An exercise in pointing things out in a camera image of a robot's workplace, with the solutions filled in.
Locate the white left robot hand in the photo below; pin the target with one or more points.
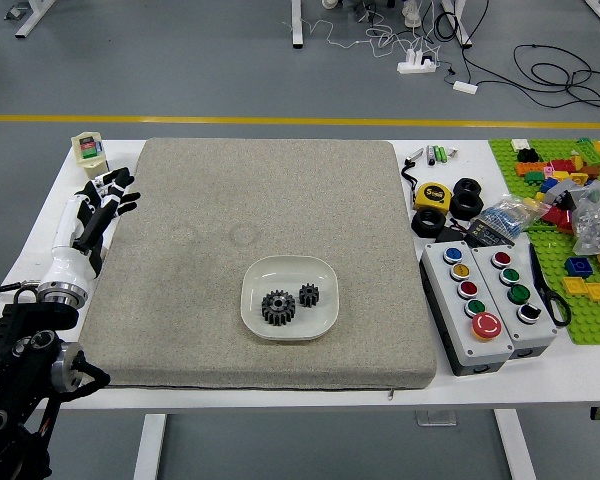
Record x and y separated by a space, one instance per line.
70 260

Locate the big black gear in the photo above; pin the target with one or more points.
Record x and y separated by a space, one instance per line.
270 314

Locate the small black gear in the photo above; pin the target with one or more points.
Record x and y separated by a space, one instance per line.
310 296

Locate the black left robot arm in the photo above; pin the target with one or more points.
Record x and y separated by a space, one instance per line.
10 350

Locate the large black nut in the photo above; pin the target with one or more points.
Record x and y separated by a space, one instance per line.
420 225
457 186
457 206

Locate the grey five-button control box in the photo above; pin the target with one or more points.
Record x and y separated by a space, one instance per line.
467 320

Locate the grey four-button control box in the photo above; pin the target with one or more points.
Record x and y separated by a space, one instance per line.
525 285

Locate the white table leg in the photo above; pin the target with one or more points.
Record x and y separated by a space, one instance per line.
517 445
149 445

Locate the grey-brown mat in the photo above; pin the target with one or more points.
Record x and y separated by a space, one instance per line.
280 200

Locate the white square plate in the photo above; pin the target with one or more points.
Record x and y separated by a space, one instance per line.
290 272

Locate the silver usb stick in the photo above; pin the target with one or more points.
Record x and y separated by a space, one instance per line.
416 155

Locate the yellow tape measure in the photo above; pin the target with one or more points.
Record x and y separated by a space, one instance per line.
432 196

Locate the black and white battery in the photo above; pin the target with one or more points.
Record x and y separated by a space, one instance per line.
431 154

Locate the green battery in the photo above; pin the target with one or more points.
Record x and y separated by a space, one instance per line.
444 153
437 153

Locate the white power strip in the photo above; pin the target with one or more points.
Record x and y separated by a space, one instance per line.
415 64

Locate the black display module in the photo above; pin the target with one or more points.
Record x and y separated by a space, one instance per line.
490 233

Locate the white power adapter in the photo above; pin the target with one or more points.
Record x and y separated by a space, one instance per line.
465 87

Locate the plastic bag of blue parts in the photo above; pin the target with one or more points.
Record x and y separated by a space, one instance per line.
505 215

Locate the white toy brick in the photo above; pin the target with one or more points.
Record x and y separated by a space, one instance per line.
520 144

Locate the orange toy brick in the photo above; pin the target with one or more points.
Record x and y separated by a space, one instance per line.
527 168

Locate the black toy brick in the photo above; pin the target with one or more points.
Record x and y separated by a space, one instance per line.
527 155

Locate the black scissors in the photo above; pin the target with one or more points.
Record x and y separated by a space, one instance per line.
542 285

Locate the red toy brick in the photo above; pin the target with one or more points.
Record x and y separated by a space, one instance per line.
556 217

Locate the yellow flat toy tile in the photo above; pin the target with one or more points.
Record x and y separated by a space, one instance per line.
597 290
574 285

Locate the blue square toy brick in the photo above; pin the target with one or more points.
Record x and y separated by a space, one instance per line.
578 265

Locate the plastic bag of silver nuts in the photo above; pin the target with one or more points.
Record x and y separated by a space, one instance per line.
597 220

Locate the long green toy brick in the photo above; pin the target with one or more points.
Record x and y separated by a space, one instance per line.
589 150

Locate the beige switch box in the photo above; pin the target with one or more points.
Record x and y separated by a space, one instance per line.
89 152

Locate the grey bracket under table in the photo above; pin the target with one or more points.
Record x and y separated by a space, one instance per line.
435 417

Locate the green brick base plate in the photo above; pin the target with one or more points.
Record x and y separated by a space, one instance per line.
555 280

